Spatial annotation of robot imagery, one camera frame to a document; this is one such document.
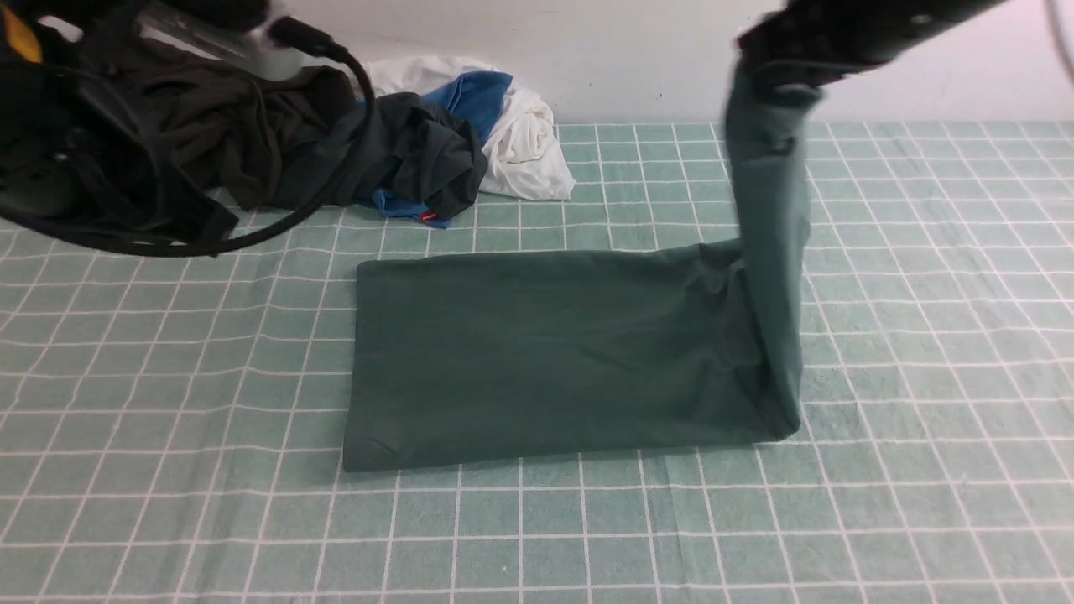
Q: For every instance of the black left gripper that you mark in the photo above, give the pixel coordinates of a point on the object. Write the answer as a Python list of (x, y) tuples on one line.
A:
[(82, 162)]

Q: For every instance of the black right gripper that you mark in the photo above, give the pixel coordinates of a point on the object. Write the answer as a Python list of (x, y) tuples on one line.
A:
[(813, 43)]

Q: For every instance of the green long-sleeved shirt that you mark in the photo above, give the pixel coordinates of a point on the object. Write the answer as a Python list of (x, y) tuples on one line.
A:
[(493, 356)]

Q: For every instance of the dark olive crumpled garment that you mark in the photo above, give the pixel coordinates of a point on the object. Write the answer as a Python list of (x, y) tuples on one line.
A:
[(229, 128)]

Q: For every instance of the green checked tablecloth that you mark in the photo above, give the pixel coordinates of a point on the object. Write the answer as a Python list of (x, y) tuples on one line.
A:
[(171, 429)]

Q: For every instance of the white crumpled garment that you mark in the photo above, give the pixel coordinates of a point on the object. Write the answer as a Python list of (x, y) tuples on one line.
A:
[(515, 125)]

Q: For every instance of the dark green crumpled garment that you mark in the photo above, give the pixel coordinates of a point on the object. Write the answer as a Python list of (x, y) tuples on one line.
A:
[(322, 169)]

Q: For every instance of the blue crumpled garment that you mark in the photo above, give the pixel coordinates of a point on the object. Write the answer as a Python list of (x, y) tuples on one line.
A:
[(423, 156)]

